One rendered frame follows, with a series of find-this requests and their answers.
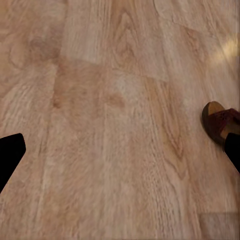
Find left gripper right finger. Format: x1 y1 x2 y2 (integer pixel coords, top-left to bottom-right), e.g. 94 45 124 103
224 132 240 173

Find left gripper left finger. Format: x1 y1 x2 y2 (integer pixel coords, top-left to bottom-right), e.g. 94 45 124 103
0 133 26 193

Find sandal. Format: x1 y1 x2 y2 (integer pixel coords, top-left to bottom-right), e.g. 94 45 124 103
201 101 240 147

